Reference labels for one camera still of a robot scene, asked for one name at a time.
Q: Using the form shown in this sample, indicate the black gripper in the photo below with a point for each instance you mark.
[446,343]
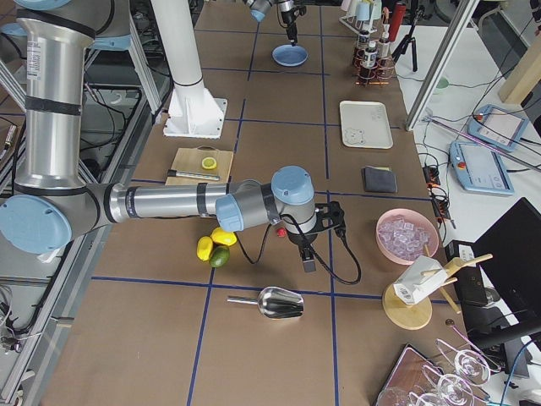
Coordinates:
[288,16]
[303,239]

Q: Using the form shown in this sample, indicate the blue plate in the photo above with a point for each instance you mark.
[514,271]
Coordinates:
[289,55]

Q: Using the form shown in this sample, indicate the steel ice scoop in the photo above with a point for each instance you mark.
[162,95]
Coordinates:
[274,302]

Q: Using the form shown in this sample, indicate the tea bottle right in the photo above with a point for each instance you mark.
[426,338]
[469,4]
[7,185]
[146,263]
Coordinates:
[361,44]

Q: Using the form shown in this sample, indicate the tea bottle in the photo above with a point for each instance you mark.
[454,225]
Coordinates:
[383,48]
[369,59]
[361,44]

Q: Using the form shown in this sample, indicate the tea bottle left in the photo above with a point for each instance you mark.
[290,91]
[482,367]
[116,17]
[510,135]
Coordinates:
[369,59]

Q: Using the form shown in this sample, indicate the green avocado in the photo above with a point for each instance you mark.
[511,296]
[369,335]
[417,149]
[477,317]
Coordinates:
[219,256]

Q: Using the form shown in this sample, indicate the yellow lemon rear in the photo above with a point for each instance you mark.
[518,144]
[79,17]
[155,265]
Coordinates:
[221,237]

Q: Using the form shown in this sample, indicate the yellow lemon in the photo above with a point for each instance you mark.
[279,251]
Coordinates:
[221,237]
[204,248]

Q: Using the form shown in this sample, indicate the tea bottle front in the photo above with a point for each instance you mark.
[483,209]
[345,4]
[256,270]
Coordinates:
[383,48]

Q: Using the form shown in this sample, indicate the pink bowl of ice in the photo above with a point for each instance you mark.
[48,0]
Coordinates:
[403,235]

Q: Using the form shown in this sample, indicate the yellow lemon front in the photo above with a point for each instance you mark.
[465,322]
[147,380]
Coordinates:
[204,248]

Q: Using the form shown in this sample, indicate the grey yellow cloth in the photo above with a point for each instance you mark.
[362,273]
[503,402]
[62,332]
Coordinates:
[379,180]

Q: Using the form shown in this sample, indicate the red bottle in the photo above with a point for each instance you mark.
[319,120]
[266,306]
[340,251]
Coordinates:
[397,16]

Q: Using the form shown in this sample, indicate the white milk carton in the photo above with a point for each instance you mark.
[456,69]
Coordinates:
[422,278]

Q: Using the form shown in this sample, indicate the black tripod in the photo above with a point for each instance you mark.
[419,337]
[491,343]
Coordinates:
[416,13]

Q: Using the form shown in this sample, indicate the cream bear tray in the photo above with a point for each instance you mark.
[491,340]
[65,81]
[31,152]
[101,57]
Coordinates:
[365,125]

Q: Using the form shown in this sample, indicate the wooden stand round base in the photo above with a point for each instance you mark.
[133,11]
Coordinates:
[414,317]

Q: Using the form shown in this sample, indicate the lemon half slice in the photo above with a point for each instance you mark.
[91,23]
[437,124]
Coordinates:
[209,163]

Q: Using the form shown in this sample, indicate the wooden cutting board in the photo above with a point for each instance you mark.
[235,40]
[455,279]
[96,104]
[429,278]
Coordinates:
[189,160]

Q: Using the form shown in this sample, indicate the steel muddler black cap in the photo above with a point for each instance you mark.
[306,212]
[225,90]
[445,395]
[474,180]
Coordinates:
[183,174]

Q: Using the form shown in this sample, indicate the blue teach pendant near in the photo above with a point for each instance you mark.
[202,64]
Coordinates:
[479,170]

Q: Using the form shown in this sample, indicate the blue teach pendant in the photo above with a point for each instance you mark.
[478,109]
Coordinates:
[479,170]
[497,126]

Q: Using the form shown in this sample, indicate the black monitor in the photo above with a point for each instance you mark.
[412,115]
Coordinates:
[514,269]

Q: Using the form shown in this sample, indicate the wine glass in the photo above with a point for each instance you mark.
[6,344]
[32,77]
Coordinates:
[452,377]

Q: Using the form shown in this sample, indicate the blue teach pendant far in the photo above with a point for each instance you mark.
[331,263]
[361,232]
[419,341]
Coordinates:
[497,126]

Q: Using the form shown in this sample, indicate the white wire rack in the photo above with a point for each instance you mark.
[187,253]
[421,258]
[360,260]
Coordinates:
[360,14]

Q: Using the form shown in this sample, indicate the copper wire bottle rack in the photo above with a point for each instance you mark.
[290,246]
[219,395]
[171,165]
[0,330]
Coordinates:
[382,74]

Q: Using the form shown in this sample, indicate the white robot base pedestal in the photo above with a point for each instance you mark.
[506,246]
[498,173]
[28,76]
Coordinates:
[193,112]

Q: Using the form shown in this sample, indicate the aluminium frame post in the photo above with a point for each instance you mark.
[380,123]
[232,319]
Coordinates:
[450,40]

